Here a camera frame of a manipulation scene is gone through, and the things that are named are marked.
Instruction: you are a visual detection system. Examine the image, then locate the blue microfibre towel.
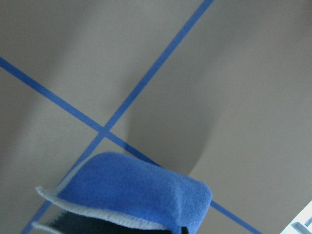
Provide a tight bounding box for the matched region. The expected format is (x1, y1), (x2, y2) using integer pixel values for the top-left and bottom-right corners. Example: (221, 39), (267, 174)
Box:
(33, 152), (212, 234)

